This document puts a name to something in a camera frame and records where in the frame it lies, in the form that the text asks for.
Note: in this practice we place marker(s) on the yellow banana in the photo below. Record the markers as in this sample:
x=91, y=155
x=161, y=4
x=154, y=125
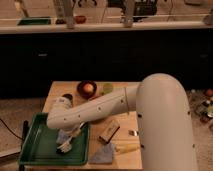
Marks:
x=122, y=149

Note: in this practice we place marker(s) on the blue grey cloth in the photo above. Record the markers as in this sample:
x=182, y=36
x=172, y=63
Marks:
x=104, y=155

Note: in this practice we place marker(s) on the white dish brush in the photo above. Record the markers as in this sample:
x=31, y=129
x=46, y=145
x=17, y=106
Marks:
x=73, y=133

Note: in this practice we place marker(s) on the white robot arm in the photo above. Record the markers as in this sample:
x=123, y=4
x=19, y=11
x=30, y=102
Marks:
x=163, y=117

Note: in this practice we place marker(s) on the small black round object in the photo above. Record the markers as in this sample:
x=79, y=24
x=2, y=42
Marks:
x=68, y=96

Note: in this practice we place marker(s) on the silver fork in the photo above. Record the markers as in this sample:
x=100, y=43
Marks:
x=133, y=133

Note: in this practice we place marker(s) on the dark red bowl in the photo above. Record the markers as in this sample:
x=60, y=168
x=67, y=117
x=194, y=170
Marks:
x=82, y=93

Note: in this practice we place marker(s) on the red bowl in background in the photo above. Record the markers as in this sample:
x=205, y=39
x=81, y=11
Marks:
x=80, y=19

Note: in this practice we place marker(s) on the green plastic tray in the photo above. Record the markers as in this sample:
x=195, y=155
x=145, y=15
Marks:
x=40, y=148

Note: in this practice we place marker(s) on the grey sponge in tray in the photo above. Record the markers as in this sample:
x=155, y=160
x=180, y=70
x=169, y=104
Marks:
x=62, y=137

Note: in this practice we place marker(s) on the egg in bowl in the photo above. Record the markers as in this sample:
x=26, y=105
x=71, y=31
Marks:
x=88, y=88

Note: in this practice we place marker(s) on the green tray in background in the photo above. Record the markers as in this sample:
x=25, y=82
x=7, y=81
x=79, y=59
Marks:
x=34, y=21

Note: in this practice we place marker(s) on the brown wooden block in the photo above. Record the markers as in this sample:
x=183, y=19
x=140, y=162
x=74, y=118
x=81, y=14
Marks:
x=109, y=131

